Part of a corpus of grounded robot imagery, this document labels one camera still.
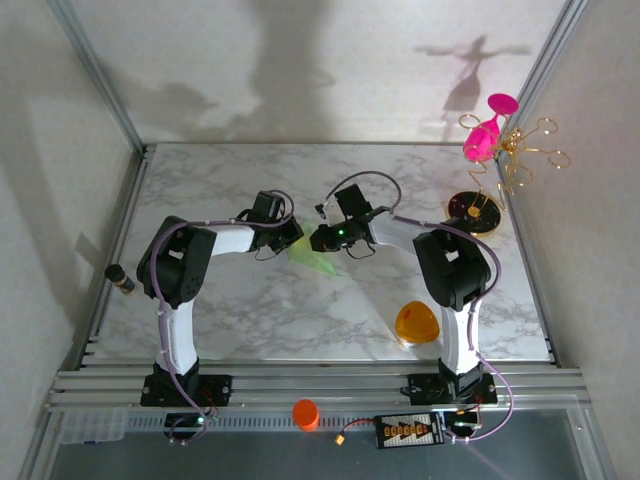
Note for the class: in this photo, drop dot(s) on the green square paper sheet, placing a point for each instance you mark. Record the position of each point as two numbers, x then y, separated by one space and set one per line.
320 262

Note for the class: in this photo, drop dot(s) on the black charger board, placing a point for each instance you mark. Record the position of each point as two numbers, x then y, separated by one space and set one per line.
407 430

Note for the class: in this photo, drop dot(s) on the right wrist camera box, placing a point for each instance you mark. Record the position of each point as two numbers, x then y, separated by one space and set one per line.
325 210

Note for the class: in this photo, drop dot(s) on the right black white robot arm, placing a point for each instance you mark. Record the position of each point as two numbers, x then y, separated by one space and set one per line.
450 265

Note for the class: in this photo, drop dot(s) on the aluminium mounting rail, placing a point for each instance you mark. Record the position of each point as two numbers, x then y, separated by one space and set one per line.
325 387

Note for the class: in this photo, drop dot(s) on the clear plastic organizer box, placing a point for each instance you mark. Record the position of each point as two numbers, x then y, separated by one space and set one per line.
92 425

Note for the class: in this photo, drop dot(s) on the aluminium side rail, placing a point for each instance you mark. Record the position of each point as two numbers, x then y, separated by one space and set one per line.
517 215
118 240

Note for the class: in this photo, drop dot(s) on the black controller box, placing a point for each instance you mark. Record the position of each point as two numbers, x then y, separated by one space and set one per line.
462 425
182 422

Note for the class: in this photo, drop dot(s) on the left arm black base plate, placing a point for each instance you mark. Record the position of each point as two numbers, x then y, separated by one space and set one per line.
220 387

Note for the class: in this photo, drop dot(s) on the aluminium frame post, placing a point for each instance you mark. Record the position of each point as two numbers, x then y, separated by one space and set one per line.
546 55
96 70

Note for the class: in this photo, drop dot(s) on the orange plastic cylinder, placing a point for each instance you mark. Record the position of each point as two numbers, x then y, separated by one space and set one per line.
306 415

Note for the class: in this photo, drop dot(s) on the orange translucent cup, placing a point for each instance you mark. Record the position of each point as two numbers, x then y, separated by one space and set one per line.
417 322

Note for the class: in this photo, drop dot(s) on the pink wine glass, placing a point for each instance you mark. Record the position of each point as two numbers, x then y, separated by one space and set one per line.
480 142

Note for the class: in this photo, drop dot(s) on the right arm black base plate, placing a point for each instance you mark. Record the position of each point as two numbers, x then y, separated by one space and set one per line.
422 392

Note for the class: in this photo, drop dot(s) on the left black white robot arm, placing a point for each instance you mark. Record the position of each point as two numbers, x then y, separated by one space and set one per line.
175 265

